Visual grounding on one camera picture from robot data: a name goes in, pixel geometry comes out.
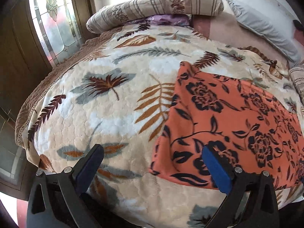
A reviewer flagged pink brown bed sheet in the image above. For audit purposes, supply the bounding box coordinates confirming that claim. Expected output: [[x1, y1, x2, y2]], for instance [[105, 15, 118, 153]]
[[192, 12, 287, 64]]

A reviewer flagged cream leaf-pattern fleece blanket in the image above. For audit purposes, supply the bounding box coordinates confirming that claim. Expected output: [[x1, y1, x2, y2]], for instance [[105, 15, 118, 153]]
[[22, 24, 303, 227]]

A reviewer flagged brown quilted bedspread edge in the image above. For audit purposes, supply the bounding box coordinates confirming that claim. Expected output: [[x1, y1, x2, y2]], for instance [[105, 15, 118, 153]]
[[15, 26, 122, 148]]

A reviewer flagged purple floral cloth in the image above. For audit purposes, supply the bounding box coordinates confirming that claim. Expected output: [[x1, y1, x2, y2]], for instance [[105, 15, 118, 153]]
[[129, 14, 190, 26]]

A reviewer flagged orange black floral garment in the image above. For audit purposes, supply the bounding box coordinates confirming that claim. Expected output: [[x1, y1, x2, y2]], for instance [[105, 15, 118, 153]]
[[149, 61, 303, 190]]

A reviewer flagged striped floral beige pillow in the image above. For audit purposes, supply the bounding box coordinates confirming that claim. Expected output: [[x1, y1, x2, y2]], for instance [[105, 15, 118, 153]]
[[86, 0, 224, 34]]

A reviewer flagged stained glass window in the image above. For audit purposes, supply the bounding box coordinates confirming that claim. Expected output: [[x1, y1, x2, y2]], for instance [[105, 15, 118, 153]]
[[29, 0, 82, 67]]

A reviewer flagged grey pillow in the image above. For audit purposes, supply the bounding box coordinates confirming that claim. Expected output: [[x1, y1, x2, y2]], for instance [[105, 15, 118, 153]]
[[226, 0, 301, 66]]

